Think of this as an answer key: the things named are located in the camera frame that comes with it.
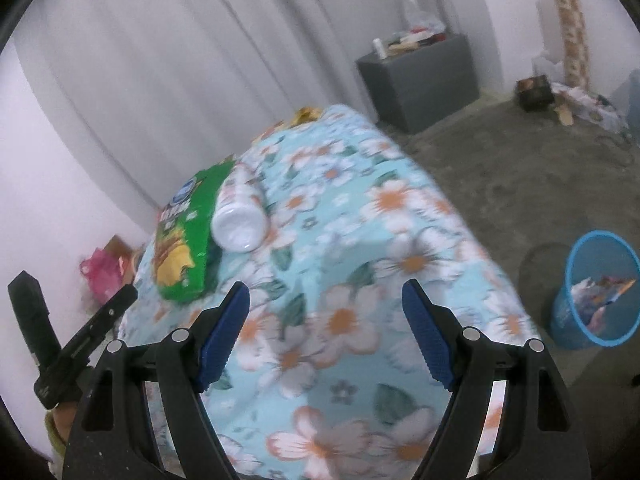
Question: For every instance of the pink plastic bag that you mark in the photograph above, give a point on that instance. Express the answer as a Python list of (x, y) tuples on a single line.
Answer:
[(105, 272)]

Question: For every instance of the dark small box on floor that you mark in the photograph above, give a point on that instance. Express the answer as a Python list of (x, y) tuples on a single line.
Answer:
[(534, 93)]

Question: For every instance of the orange chips bag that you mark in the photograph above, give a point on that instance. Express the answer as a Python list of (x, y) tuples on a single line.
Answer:
[(591, 299)]

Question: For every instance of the blue plastic trash basket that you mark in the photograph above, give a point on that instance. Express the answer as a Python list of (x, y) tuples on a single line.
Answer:
[(596, 254)]

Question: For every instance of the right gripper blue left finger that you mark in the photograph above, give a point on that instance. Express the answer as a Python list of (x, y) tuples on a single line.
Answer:
[(217, 332)]

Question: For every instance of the grey curtain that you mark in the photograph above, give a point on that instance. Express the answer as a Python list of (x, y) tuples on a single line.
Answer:
[(146, 92)]

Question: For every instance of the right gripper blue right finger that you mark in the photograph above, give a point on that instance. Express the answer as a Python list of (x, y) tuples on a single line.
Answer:
[(432, 327)]

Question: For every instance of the empty blue water jug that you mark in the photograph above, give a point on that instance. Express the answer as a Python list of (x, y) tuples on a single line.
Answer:
[(626, 100)]

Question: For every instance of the cardboard box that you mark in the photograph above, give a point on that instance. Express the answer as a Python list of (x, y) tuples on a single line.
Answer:
[(122, 249)]

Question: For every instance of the floral blue tablecloth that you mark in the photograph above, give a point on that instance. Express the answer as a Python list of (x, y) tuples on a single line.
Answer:
[(326, 380)]

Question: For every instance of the patterned wallpaper roll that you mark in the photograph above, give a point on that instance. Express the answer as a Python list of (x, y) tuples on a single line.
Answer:
[(575, 43)]

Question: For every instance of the grey storage box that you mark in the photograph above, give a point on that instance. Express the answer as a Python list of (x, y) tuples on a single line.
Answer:
[(417, 89)]

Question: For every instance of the green potato chips bag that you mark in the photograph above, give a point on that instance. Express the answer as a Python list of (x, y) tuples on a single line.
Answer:
[(182, 235)]

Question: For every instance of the white strawberry drink bottle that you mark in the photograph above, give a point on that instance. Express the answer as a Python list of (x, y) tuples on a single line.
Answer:
[(240, 222)]

